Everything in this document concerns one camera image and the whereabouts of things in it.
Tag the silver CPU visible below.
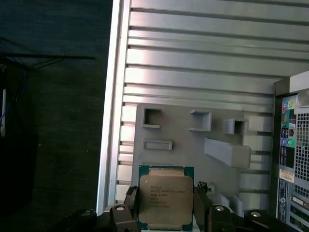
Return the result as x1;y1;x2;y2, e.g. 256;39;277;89
138;165;195;232

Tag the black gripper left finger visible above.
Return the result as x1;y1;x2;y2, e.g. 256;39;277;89
57;185;140;232

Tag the black PC case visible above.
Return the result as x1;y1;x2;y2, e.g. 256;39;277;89
272;72;309;232

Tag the grey parts rack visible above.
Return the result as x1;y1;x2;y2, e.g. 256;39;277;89
132;102;253;217

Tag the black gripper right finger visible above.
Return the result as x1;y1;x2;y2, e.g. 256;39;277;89
193;181;294;232

